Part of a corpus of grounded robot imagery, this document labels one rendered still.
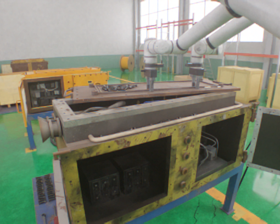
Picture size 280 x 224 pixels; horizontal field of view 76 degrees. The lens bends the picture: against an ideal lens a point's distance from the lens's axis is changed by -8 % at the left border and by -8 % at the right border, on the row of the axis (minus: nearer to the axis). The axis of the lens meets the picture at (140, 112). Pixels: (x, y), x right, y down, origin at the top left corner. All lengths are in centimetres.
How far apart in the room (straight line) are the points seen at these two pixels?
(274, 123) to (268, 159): 33
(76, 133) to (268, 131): 148
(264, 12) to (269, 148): 141
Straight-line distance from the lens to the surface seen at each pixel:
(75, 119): 92
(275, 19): 60
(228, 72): 664
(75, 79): 358
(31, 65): 935
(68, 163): 92
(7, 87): 677
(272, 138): 184
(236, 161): 189
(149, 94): 128
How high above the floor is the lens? 164
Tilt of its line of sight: 18 degrees down
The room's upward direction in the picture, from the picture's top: straight up
